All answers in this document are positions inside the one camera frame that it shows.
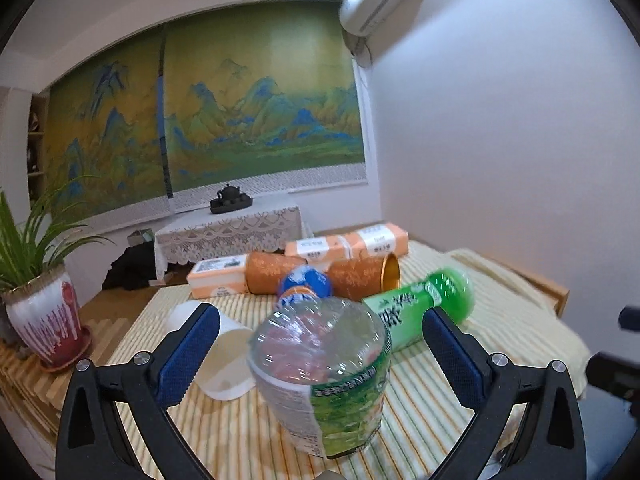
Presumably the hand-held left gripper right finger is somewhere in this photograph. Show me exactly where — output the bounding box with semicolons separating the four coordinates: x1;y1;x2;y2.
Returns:
421;306;587;480

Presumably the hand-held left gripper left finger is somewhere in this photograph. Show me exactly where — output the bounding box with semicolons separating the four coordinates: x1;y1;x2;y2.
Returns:
55;302;221;480

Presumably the white cup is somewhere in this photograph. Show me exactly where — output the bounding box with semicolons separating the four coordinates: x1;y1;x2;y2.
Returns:
166;301;257;402

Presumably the green plastic bottle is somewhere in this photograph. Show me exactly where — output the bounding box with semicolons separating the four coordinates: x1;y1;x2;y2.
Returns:
361;267;476;353

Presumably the orange and white box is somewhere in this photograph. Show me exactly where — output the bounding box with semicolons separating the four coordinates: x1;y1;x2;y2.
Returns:
345;223;410;261
285;235;351;263
186;254;251;299

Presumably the yellow striped cloth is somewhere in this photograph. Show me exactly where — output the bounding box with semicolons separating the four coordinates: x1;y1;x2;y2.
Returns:
102;242;591;480

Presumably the wooden table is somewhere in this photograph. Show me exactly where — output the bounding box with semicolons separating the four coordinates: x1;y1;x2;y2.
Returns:
517;259;571;318

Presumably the dark cloth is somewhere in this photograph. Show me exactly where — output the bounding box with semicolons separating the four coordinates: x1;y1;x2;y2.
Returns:
101;245;161;291

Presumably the white lace tablecloth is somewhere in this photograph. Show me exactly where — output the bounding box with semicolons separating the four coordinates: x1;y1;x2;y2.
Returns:
154;205;313;281

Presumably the orange cylindrical tin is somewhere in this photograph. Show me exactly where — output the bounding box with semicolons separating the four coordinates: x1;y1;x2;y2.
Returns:
246;251;402;306

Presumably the clear bottle with green label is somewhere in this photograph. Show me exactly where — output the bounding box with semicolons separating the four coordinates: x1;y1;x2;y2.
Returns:
247;296;393;461

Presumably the blue and orange bottle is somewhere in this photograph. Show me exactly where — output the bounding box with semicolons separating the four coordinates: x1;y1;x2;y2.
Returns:
276;266;334;311

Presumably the white and red plant pot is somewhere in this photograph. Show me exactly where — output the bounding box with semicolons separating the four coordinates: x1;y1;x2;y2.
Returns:
2;265;86;368

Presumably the dark tea tray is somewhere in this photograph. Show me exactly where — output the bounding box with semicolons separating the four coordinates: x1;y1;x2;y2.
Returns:
209;195;253;216

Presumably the wooden slatted bench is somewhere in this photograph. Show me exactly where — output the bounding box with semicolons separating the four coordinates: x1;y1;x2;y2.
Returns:
0;285;151;441

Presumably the dark teapot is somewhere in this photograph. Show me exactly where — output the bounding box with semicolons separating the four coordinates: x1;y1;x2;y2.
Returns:
215;183;246;203

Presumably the green leafy plant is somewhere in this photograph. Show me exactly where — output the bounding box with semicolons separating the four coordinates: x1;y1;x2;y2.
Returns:
0;175;113;291

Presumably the narrow landscape painting blind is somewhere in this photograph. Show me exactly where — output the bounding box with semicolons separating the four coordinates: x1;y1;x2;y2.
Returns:
44;27;173;221

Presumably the wide landscape painting blind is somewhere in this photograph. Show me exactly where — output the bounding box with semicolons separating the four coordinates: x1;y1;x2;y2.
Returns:
162;10;368;213

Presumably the wooden wall shelf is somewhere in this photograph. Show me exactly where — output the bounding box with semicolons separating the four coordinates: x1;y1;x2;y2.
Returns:
27;92;51;201

